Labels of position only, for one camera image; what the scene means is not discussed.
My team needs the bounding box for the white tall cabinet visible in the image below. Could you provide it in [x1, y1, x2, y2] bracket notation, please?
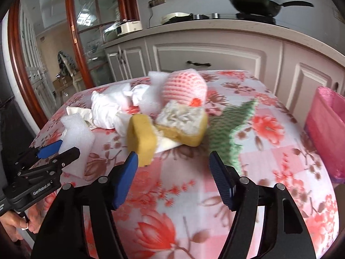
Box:
[19, 5, 56, 108]

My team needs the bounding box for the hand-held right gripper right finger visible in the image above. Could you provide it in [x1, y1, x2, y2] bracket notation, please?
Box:
[209, 151, 317, 259]

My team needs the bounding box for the white kitchen base cabinet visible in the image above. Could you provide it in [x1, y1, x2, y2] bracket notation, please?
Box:
[102, 19, 345, 146]

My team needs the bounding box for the person's left hand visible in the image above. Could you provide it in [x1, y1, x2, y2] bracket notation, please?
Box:
[0, 207, 41, 243]

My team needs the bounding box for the black gas cooktop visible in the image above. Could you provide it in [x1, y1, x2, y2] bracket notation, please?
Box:
[147, 12, 290, 30]

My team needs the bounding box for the white tissue packet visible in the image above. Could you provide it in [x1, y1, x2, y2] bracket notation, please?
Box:
[66, 106, 95, 128]

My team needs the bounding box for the green wavy dish cloth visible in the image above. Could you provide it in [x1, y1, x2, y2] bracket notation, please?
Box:
[207, 99, 259, 176]

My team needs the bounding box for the white paper napkin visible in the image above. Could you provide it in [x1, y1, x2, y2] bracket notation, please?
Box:
[152, 135, 182, 152]

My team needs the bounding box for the pink-lined waste bin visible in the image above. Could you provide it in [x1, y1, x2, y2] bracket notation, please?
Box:
[304, 86, 345, 185]

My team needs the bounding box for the red wooden door frame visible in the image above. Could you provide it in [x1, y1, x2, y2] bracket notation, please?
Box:
[8, 0, 49, 128]

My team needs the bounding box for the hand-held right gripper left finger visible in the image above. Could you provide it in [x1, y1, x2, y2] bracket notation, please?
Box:
[31, 151, 139, 259]

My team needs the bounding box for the black power cable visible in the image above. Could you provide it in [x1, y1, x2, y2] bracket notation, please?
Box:
[147, 4, 155, 30]

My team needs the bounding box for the yellow sponge with white scourer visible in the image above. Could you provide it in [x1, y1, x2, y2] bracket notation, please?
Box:
[155, 100, 209, 147]

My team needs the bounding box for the white foam block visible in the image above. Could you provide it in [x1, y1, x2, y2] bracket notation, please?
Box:
[148, 71, 173, 114]
[59, 113, 97, 180]

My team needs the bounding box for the dark grey refrigerator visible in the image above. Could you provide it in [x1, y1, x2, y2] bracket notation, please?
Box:
[0, 46, 37, 154]

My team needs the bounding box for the floral tablecloth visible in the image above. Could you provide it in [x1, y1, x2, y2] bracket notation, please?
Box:
[28, 70, 341, 259]

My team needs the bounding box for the pink foam fruit net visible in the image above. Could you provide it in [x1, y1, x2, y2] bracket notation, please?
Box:
[161, 69, 208, 110]

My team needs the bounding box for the glass sliding door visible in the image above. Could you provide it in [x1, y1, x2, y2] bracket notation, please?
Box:
[65, 0, 141, 89]

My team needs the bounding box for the white rice cooker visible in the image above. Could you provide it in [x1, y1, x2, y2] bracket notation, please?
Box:
[117, 19, 143, 37]

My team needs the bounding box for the cardboard box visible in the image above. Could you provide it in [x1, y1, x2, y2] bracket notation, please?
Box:
[52, 77, 73, 89]

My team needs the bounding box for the large white plastic bag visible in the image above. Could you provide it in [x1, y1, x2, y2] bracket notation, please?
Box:
[90, 83, 154, 138]

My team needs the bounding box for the black wok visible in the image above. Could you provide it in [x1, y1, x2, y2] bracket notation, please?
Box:
[229, 0, 314, 18]

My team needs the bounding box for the dark patterned garment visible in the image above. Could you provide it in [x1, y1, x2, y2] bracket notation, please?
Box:
[57, 51, 71, 74]

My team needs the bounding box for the white tissue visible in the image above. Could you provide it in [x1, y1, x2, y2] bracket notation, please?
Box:
[119, 82, 134, 107]

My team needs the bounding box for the white dining chair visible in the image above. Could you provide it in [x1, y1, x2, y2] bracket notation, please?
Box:
[58, 51, 82, 92]

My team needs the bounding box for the translucent plastic container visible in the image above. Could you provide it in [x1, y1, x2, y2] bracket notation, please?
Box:
[104, 24, 119, 43]

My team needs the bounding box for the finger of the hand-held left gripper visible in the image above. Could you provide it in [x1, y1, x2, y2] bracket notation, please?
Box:
[18, 147, 81, 183]
[13, 141, 64, 178]

